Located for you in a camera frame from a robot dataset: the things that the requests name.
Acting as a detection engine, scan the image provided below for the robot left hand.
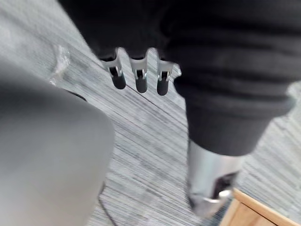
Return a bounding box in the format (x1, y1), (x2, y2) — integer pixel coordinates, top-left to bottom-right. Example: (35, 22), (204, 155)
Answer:
(57, 0), (301, 219)

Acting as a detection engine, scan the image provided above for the clear tape strip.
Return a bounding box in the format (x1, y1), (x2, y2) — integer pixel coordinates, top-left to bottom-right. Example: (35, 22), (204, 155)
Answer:
(48, 44), (71, 85)

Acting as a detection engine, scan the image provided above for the light wooden furniture piece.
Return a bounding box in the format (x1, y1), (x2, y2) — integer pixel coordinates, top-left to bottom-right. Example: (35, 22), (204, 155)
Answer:
(220, 188), (301, 226)

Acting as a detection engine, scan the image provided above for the silver robot left leg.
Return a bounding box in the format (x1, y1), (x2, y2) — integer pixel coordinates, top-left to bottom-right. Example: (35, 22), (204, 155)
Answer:
(0, 56), (116, 226)

